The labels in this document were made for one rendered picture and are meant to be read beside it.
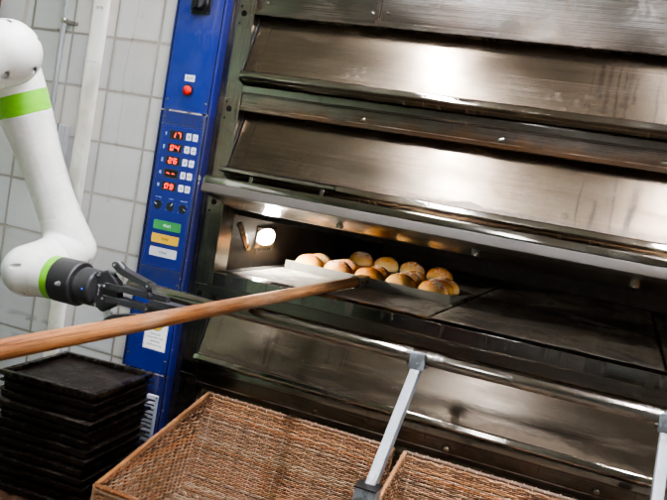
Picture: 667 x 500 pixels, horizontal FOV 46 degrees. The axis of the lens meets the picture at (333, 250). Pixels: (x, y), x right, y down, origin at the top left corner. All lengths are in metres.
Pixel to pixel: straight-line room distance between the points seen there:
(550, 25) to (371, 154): 0.53
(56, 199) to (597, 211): 1.22
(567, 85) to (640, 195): 0.31
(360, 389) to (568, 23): 1.03
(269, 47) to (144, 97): 0.41
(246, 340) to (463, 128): 0.81
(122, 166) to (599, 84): 1.32
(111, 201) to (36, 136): 0.67
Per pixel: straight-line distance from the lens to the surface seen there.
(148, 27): 2.40
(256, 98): 2.19
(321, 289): 2.07
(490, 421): 2.00
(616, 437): 1.99
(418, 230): 1.84
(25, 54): 1.61
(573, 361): 1.96
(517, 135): 1.96
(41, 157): 1.78
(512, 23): 2.03
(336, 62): 2.11
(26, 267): 1.71
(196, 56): 2.26
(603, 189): 1.95
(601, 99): 1.95
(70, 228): 1.80
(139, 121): 2.36
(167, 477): 2.17
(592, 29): 2.00
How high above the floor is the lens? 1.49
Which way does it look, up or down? 5 degrees down
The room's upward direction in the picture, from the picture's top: 10 degrees clockwise
